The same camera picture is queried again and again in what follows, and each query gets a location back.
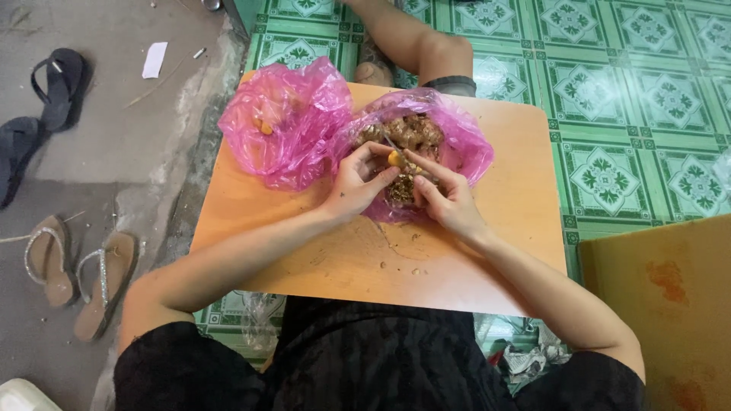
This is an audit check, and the person's right hand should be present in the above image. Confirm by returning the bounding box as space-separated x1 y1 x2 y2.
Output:
404 150 490 244

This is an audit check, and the person's left hand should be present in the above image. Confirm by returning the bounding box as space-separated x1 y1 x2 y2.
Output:
320 142 402 224

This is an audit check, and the small metal knife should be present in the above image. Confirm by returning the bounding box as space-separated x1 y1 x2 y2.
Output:
381 134 426 175

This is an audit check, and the pink bag with unpeeled roots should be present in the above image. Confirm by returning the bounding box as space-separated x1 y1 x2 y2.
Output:
330 87 496 224

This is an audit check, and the heap of brown unpeeled roots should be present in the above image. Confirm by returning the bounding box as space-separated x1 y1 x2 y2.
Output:
354 113 447 204

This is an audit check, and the pink bag with peeled pieces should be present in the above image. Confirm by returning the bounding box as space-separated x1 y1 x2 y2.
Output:
217 56 355 193

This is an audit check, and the clear plastic bag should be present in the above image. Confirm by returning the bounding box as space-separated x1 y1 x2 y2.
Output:
240 292 287 359

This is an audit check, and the crumpled newspaper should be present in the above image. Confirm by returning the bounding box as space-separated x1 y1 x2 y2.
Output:
501 324 572 384

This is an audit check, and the person's black clothing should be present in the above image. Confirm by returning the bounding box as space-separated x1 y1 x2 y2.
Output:
113 296 646 411

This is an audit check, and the yellow board with red stains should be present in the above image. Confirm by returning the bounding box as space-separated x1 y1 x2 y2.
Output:
578 213 731 411

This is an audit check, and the white paper scrap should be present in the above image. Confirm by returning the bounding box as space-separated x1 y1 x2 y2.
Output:
142 41 169 80

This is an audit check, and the black flip-flop sandal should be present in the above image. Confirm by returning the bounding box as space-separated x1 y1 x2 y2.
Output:
0 117 48 210
30 48 90 134

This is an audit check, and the white plastic container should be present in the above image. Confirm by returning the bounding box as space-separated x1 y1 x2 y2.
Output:
0 378 63 411

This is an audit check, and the tan sandal with glitter strap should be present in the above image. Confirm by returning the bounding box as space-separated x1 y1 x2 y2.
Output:
24 215 78 309
73 231 141 344

